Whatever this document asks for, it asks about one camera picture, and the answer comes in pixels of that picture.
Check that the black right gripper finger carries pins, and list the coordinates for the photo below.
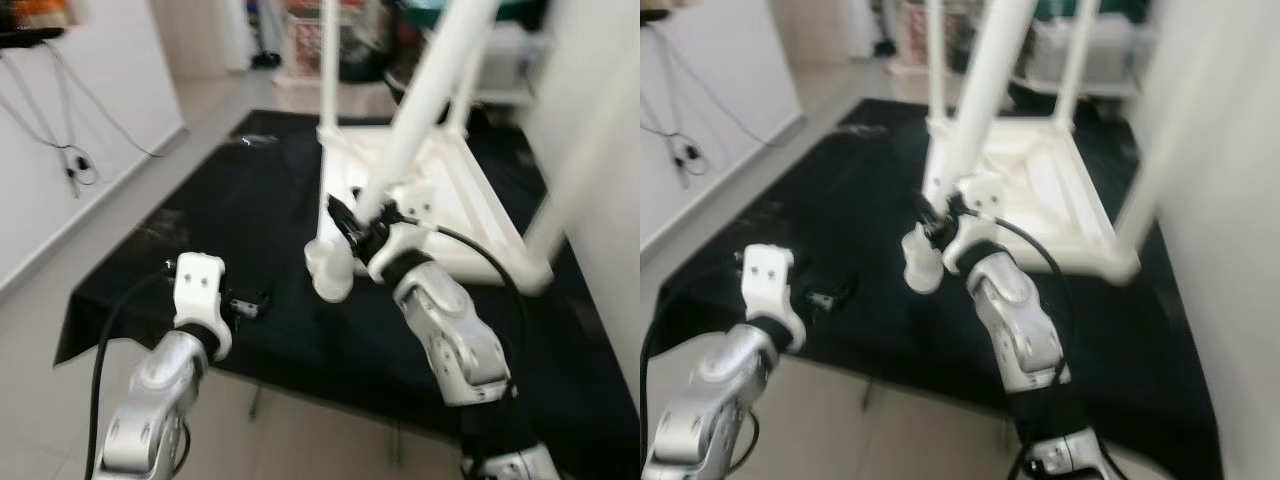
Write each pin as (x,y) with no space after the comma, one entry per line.
(340,218)
(922,212)

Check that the white plastic table top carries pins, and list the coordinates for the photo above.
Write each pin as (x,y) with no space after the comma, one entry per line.
(1050,190)
(470,200)

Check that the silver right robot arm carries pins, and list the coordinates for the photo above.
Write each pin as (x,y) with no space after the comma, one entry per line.
(450,330)
(1015,320)

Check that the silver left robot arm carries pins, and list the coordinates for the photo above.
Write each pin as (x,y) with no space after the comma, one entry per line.
(710,395)
(150,400)

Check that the black table cloth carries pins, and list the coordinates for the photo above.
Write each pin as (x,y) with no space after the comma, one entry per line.
(850,220)
(250,250)

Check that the clear tape strip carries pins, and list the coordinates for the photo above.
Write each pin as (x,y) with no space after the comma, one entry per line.
(876,128)
(250,141)

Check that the clear tape cross patch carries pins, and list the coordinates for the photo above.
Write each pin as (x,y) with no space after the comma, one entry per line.
(160,232)
(762,215)

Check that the white low platform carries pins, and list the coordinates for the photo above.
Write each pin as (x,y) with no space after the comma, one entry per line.
(360,98)

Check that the mop with teal head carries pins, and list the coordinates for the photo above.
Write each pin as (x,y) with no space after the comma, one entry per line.
(884,47)
(266,60)

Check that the red printed carton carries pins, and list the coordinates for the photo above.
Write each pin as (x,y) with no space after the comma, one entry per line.
(303,45)
(915,38)

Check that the black plastic bag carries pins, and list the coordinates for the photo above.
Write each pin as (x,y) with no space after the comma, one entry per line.
(365,45)

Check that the black power adapter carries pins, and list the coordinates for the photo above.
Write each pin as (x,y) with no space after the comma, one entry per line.
(691,154)
(80,160)

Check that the clear plastic bin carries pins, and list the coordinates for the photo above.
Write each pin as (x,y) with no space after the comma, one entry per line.
(1110,55)
(515,62)

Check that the green pot lid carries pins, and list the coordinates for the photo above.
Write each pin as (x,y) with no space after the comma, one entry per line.
(1090,8)
(520,8)

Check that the black wifi router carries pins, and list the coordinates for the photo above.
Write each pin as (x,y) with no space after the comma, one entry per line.
(30,36)

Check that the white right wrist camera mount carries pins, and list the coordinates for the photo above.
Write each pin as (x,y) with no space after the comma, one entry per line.
(415,200)
(985,195)

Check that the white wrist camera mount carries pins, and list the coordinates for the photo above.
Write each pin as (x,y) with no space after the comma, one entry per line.
(770,285)
(985,195)
(415,200)
(198,290)

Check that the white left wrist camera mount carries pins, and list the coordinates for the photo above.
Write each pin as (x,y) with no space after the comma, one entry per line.
(770,285)
(198,290)

